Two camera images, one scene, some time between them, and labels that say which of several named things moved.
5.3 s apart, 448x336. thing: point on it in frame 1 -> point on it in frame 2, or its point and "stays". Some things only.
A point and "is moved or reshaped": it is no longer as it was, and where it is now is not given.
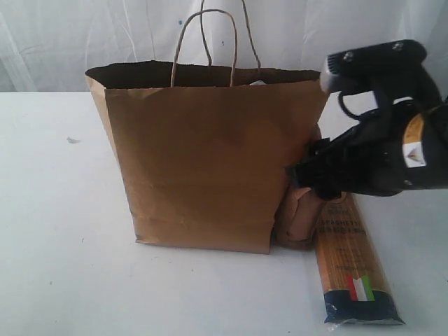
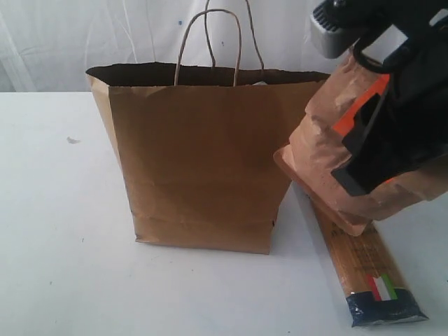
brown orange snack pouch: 297,220 -> 316,146
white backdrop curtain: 47,45 stays
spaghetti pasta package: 355,289 is moved or reshaped
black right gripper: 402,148 -> 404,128
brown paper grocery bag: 204,148 stays
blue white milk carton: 258,82 stays
